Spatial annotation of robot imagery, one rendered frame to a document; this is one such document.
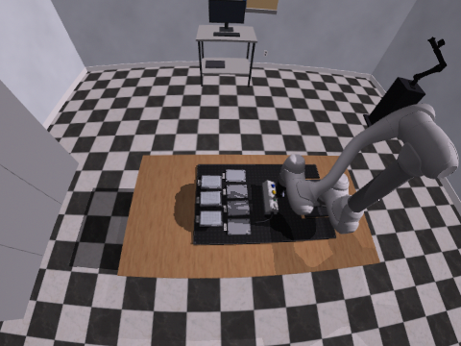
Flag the white button panel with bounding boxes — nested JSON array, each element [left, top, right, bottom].
[[255, 180, 279, 223]]

